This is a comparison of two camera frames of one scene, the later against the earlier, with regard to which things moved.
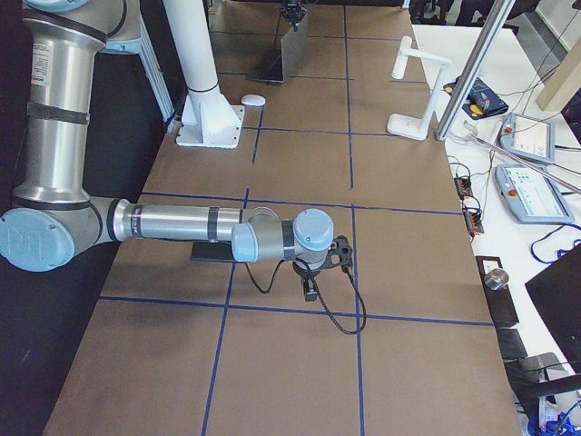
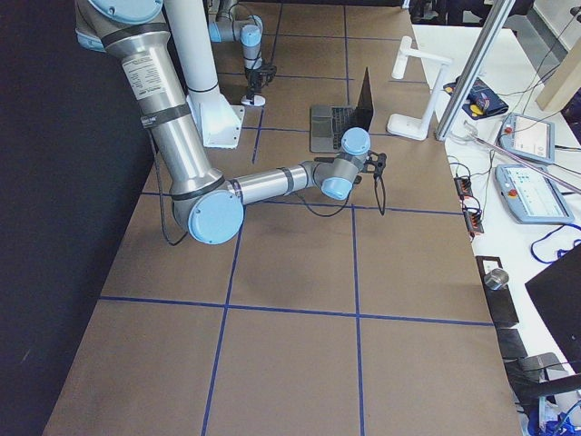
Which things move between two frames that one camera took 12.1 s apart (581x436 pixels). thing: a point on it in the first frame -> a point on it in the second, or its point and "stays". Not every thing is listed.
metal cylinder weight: [497, 279] stays
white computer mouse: [252, 100] stays
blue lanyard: [549, 232] stays
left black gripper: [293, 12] -> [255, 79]
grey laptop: [289, 57] -> [328, 123]
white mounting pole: [192, 34] stays
